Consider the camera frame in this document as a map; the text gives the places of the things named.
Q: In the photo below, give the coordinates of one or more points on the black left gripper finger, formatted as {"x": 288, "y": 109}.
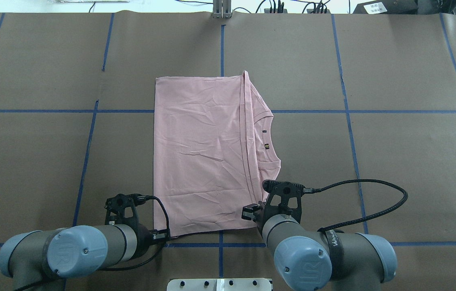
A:
{"x": 160, "y": 236}

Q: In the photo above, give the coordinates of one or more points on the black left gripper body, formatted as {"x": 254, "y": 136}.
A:
{"x": 143, "y": 235}

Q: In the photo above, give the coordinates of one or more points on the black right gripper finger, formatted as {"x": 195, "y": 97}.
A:
{"x": 251, "y": 212}

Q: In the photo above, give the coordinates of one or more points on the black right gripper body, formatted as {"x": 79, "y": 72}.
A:
{"x": 251, "y": 212}

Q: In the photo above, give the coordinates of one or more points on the pink Snoopy t-shirt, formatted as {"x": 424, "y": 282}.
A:
{"x": 212, "y": 151}

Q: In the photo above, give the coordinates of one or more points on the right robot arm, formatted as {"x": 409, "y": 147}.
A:
{"x": 307, "y": 261}

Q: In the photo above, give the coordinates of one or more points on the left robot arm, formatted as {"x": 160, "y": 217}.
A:
{"x": 43, "y": 260}

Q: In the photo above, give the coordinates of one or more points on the dark grey box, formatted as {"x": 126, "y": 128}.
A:
{"x": 405, "y": 7}

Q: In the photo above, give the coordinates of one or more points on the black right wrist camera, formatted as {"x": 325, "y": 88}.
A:
{"x": 284, "y": 197}

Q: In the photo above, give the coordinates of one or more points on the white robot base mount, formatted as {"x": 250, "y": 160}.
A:
{"x": 220, "y": 284}

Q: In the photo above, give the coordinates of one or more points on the aluminium frame post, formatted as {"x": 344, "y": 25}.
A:
{"x": 221, "y": 9}

